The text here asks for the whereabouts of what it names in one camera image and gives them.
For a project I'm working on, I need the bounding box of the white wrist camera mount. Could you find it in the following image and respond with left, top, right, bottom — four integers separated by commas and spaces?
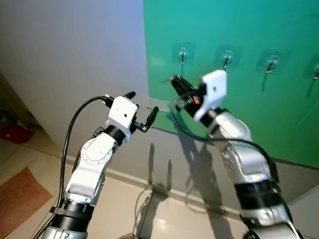
106, 96, 140, 143
193, 69, 228, 124

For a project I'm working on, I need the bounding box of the red cloth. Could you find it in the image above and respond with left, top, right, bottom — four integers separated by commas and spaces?
0, 123, 35, 145

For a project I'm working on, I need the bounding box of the brown doormat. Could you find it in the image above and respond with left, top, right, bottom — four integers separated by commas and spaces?
0, 166, 53, 238

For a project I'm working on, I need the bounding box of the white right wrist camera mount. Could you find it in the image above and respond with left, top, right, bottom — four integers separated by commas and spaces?
193, 69, 228, 124

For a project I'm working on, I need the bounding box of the clear adhesive metal hook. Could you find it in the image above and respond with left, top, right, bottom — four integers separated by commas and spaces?
172, 42, 195, 66
305, 54, 319, 81
256, 49, 288, 76
215, 45, 243, 71

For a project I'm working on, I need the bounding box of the green wall board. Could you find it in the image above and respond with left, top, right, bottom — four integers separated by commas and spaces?
142, 0, 319, 169

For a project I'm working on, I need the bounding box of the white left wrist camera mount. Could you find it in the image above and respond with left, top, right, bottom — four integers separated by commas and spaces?
106, 96, 140, 143

